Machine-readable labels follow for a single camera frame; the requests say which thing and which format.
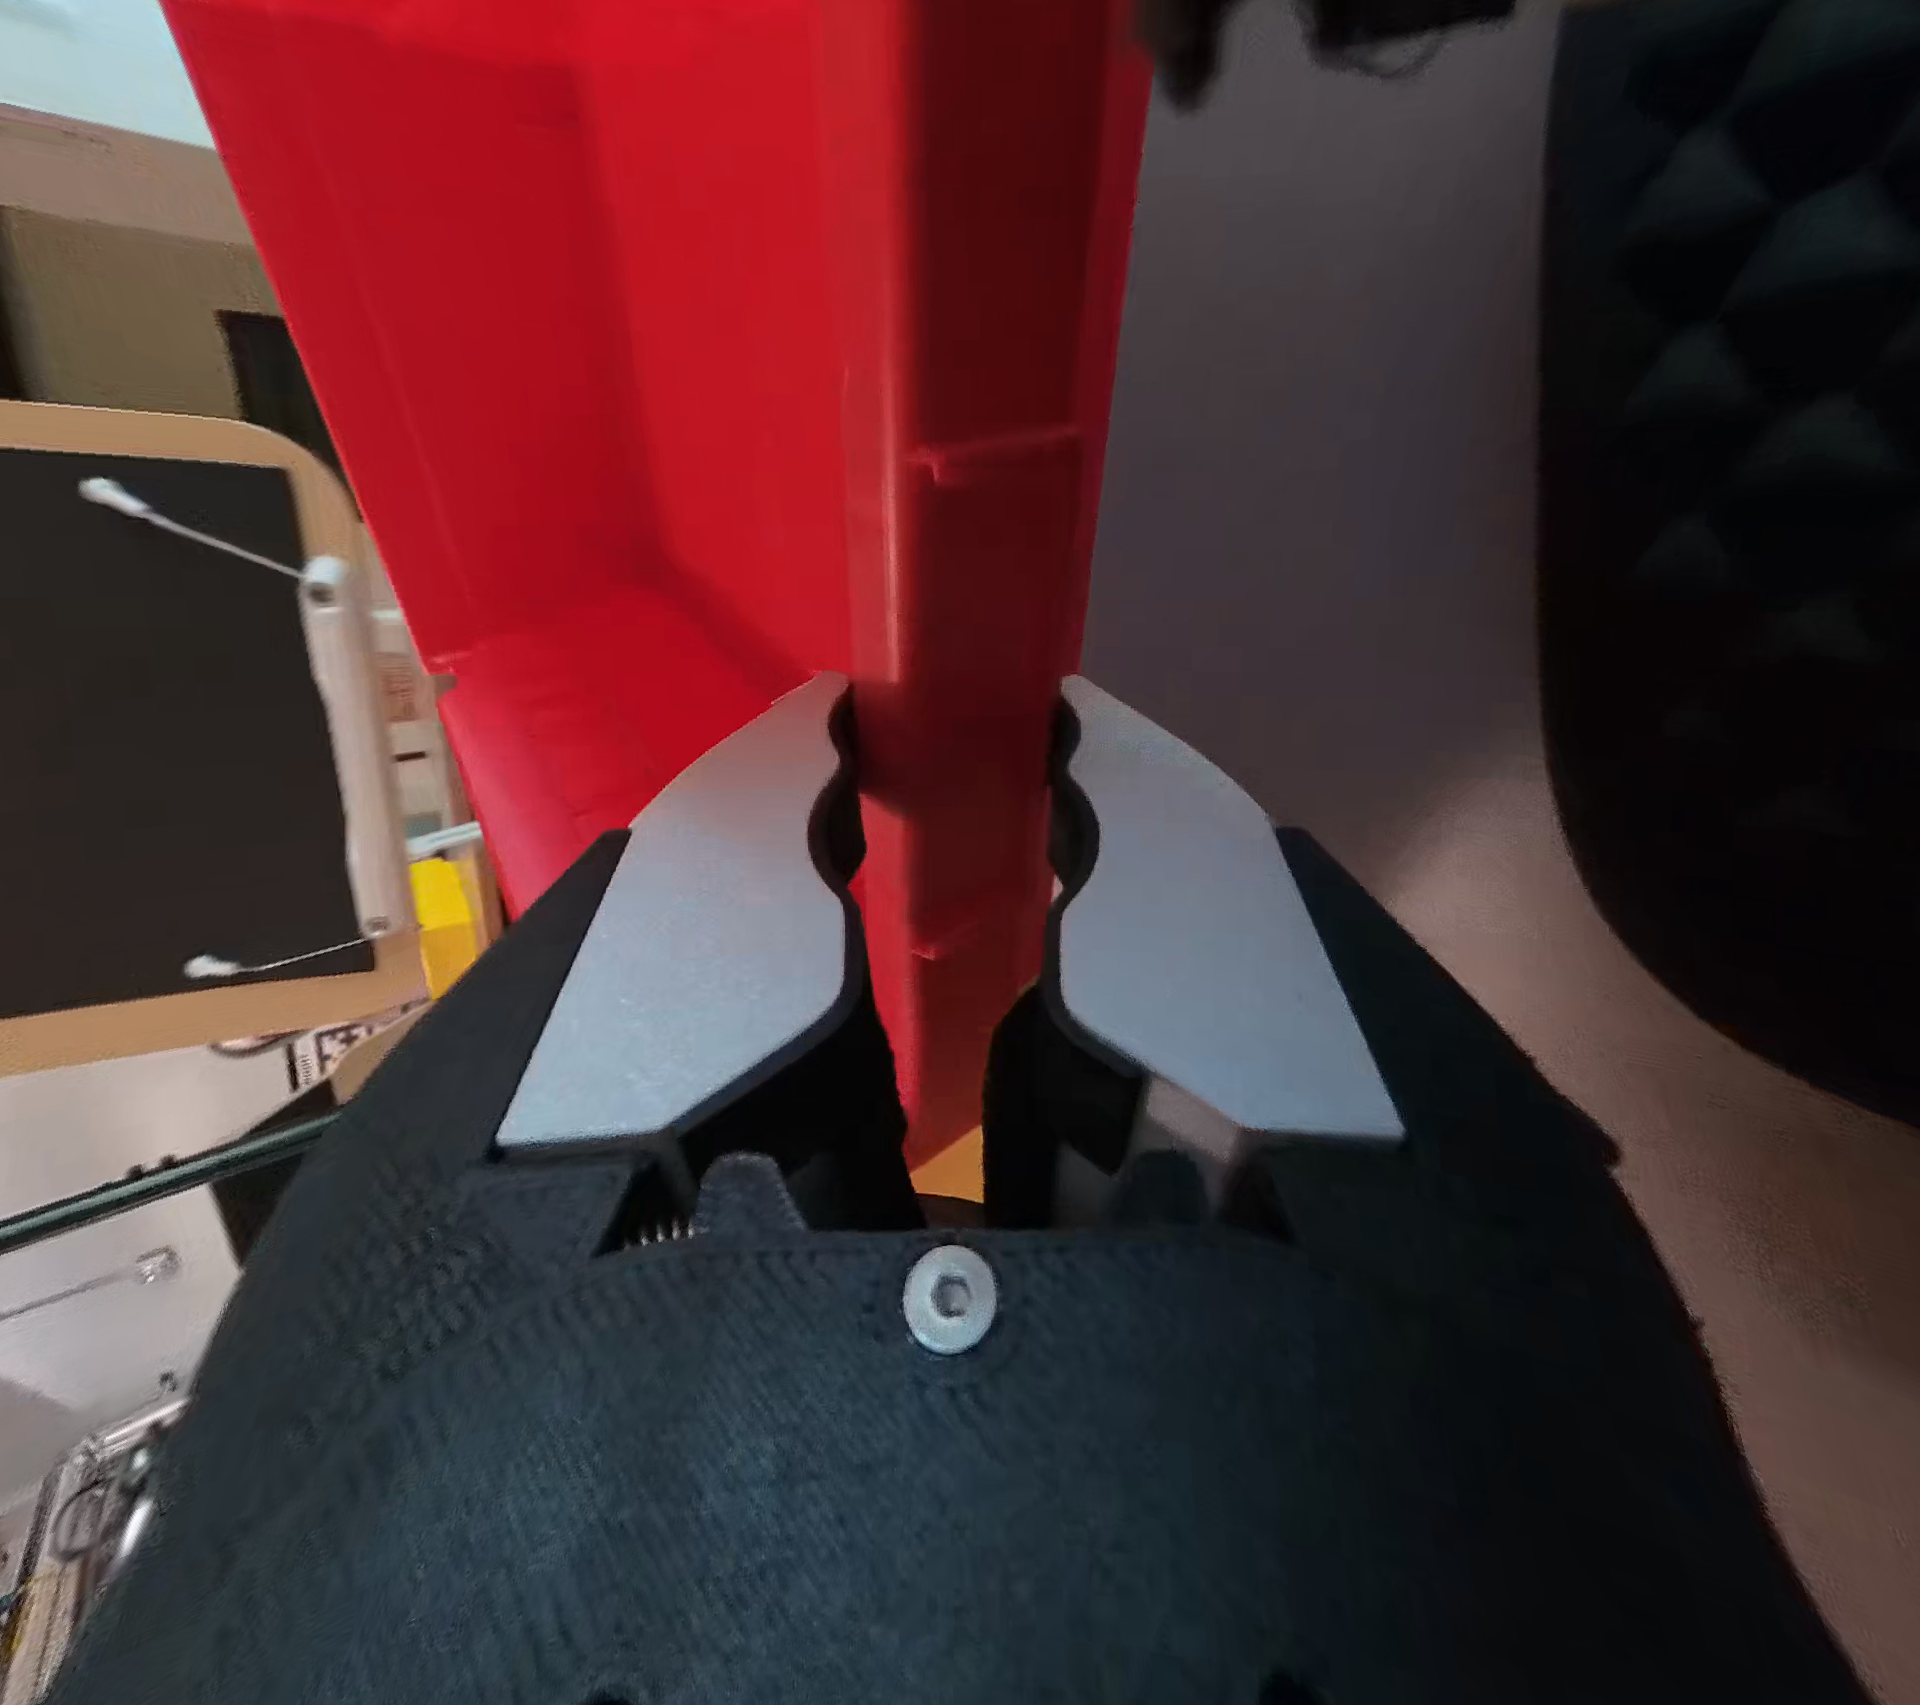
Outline red plastic bin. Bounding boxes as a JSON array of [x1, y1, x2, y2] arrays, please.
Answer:
[[56, 0, 1159, 1174]]

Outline yellow box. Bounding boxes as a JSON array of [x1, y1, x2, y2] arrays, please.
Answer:
[[408, 856, 491, 996]]

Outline black acoustic foam panel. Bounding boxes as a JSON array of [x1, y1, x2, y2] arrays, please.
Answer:
[[1532, 0, 1920, 1124]]

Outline metal frame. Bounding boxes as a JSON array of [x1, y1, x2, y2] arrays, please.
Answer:
[[0, 1372, 199, 1705]]

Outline white bracket with cord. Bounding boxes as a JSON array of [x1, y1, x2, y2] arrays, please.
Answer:
[[77, 475, 416, 984]]

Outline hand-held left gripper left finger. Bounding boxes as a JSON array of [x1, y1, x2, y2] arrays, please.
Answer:
[[493, 671, 872, 1161]]

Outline cardboard box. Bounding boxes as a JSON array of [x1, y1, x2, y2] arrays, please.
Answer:
[[0, 105, 350, 480]]

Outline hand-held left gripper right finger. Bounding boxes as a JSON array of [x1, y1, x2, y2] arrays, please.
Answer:
[[1042, 675, 1410, 1145]]

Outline thin black rod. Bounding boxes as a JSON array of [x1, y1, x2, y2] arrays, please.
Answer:
[[0, 1110, 336, 1255]]

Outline black panel with wooden frame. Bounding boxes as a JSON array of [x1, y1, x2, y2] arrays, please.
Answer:
[[0, 400, 439, 1080]]

